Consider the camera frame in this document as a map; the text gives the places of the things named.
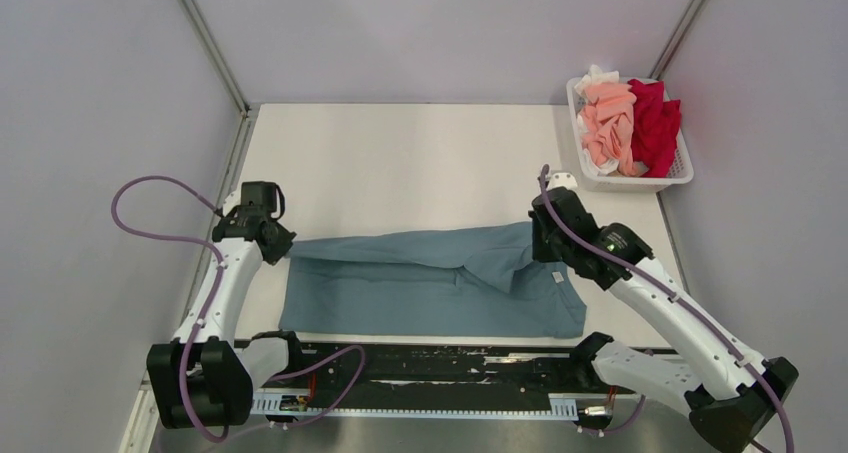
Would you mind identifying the pink t shirt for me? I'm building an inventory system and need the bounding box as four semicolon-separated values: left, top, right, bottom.
579;83;647;177

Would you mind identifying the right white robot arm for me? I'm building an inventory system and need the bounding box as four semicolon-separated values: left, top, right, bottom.
529;183;799;452

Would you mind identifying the white plastic laundry basket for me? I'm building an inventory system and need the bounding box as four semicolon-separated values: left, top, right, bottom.
557;76;694;193

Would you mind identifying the white t shirt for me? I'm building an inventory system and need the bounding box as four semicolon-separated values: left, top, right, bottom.
574;64;620;96

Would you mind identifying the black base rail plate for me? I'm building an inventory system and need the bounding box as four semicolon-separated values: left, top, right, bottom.
251;341;632;421

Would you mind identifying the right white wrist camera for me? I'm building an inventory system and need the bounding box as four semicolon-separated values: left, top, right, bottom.
545;171;579;190

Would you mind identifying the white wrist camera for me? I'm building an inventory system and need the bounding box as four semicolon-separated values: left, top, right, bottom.
545;171;579;190
220;187;241;217

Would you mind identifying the left aluminium frame post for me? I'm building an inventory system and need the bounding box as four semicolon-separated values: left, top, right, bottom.
177;0;250;117

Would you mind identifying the blue-grey t shirt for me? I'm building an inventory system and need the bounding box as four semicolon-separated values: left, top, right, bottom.
279;222;587;339

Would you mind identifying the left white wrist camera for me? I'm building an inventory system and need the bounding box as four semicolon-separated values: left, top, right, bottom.
220;187;241;217

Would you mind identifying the aluminium frame post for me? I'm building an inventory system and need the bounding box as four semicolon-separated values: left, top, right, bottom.
648;0;709;80
177;0;250;117

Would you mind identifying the red t shirt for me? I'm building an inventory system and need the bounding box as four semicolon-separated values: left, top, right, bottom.
628;79;682;178

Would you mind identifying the right aluminium frame post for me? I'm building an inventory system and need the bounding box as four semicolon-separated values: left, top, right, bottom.
648;0;709;80

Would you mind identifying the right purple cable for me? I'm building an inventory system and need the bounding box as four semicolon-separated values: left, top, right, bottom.
537;165;796;453

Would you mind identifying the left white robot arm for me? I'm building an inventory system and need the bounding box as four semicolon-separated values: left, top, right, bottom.
146;181;306;434

